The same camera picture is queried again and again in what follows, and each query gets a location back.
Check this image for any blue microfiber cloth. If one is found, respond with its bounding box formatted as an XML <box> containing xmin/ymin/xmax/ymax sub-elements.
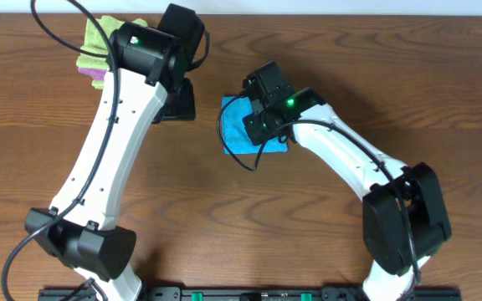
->
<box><xmin>221</xmin><ymin>96</ymin><xmax>288</xmax><ymax>155</ymax></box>

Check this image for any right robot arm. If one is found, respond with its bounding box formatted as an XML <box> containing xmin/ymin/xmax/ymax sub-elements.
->
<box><xmin>242</xmin><ymin>61</ymin><xmax>452</xmax><ymax>300</ymax></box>

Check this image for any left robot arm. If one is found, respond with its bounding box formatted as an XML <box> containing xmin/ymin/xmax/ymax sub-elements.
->
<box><xmin>25</xmin><ymin>4</ymin><xmax>208</xmax><ymax>300</ymax></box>

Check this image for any bottom green folded cloth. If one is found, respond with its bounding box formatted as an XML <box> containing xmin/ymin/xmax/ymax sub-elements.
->
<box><xmin>91</xmin><ymin>80</ymin><xmax>105</xmax><ymax>89</ymax></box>

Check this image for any green folded cloth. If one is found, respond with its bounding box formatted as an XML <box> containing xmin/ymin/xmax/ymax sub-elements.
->
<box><xmin>76</xmin><ymin>15</ymin><xmax>124</xmax><ymax>70</ymax></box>
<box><xmin>91</xmin><ymin>80</ymin><xmax>105</xmax><ymax>89</ymax></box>

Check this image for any purple folded cloth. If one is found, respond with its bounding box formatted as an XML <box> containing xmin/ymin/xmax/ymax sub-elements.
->
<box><xmin>78</xmin><ymin>67</ymin><xmax>107</xmax><ymax>81</ymax></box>

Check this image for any top green folded cloth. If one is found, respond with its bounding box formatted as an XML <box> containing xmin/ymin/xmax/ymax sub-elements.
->
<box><xmin>76</xmin><ymin>15</ymin><xmax>124</xmax><ymax>70</ymax></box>

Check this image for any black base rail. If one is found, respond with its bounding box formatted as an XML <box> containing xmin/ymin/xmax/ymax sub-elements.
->
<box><xmin>38</xmin><ymin>286</ymin><xmax>463</xmax><ymax>301</ymax></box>

